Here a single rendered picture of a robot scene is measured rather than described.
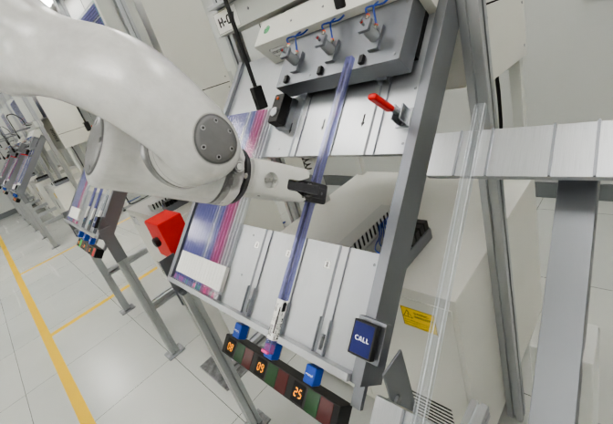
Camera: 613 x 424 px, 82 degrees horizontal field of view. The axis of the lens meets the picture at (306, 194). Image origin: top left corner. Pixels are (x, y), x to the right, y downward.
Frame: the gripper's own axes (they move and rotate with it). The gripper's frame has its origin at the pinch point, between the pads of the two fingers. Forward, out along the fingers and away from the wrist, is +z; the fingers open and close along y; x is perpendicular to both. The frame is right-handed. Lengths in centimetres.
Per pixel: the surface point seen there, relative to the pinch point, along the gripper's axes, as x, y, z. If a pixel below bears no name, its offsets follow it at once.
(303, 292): 18.4, 7.1, 8.9
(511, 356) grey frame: 34, -13, 74
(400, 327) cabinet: 29, 6, 46
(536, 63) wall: -93, 11, 162
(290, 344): 26.9, 4.8, 5.3
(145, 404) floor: 98, 116, 33
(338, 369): 26.7, -6.4, 5.3
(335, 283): 15.0, 0.1, 9.5
